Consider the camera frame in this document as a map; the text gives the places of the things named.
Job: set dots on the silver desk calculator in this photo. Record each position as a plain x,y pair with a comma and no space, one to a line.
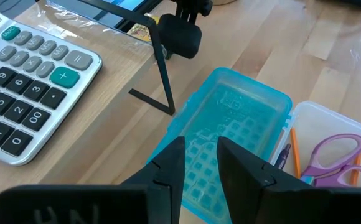
28,87

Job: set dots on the clear pencil box blue lid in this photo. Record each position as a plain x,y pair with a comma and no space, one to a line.
230,118

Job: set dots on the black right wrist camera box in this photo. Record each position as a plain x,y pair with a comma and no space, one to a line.
179,35

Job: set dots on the wooden shelf black metal legs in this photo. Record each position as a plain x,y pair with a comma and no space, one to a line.
112,93

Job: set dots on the dark purple pen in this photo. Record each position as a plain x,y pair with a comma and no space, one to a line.
283,155

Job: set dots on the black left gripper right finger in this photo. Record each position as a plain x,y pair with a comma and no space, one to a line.
261,196

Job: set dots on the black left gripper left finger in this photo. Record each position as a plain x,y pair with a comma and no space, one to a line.
155,199

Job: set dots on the orange wooden pencil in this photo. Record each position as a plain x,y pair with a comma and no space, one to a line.
355,169
295,152

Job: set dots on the yellow green crayon box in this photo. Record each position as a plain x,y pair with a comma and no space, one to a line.
140,31

